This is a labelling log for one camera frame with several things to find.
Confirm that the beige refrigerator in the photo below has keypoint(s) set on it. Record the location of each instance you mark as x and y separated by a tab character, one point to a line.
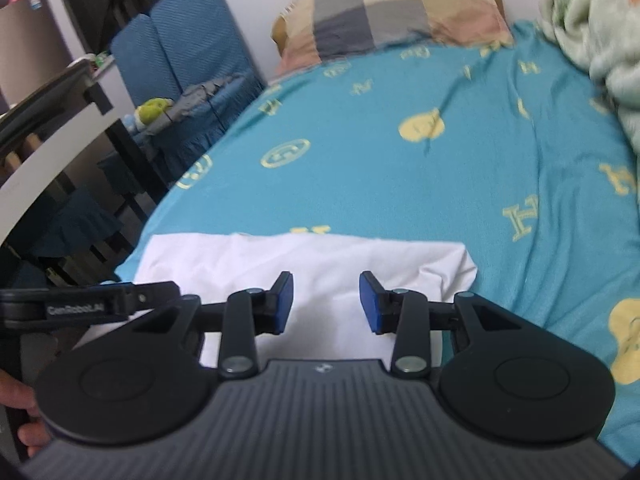
30	45

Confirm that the bed with teal printed sheet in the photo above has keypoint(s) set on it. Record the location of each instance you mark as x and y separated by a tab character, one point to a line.
400	185

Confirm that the pale green fleece blanket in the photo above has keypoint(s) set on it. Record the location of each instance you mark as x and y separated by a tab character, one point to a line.
600	25

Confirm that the dark blue skirted chair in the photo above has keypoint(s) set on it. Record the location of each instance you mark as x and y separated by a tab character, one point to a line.
75	230

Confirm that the light blue plush toy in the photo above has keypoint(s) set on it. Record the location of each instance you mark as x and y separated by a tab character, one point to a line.
132	124

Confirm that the white and dark table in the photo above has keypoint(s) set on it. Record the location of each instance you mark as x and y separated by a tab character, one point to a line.
50	160

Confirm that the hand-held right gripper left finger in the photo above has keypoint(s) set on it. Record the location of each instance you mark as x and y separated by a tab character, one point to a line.
284	305

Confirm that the brown pillow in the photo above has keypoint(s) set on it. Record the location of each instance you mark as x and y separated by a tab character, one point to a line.
280	30

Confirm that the white t-shirt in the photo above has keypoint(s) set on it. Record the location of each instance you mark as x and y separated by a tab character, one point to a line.
325	260

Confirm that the plaid pillow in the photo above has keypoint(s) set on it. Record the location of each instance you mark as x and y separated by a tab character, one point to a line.
390	10

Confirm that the person's left hand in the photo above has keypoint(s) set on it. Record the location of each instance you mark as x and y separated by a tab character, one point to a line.
17	392

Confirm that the blue covered chair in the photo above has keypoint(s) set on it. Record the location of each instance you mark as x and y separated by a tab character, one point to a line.
200	30
137	55

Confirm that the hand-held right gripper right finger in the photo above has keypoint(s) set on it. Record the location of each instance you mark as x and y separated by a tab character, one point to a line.
370	305

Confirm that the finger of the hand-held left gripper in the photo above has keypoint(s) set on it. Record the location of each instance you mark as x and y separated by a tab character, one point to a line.
155	295

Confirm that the green plush toy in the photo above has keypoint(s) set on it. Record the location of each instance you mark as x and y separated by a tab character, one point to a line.
154	110

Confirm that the grey cloth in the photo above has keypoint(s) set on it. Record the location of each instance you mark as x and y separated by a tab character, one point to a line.
200	100

